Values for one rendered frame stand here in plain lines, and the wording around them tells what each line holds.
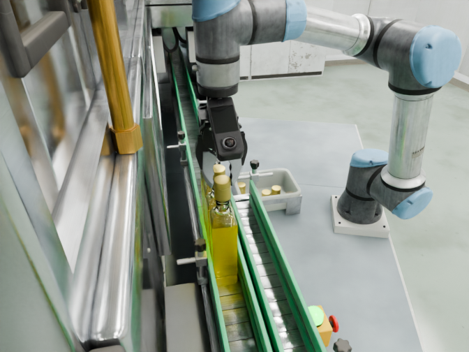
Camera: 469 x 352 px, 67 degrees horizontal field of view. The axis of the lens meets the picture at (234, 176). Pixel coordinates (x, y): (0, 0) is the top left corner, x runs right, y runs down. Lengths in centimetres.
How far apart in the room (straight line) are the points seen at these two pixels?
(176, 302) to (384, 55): 73
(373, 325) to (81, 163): 89
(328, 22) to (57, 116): 68
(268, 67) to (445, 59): 410
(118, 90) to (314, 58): 479
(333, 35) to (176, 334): 73
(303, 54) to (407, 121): 411
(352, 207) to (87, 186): 106
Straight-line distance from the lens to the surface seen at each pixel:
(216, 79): 60
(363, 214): 124
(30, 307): 19
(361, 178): 117
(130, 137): 36
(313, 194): 141
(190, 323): 84
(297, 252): 116
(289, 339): 82
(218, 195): 72
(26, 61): 23
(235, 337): 81
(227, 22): 58
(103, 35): 33
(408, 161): 103
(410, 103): 93
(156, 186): 71
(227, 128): 60
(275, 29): 63
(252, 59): 480
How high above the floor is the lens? 157
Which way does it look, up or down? 34 degrees down
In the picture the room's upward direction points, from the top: straight up
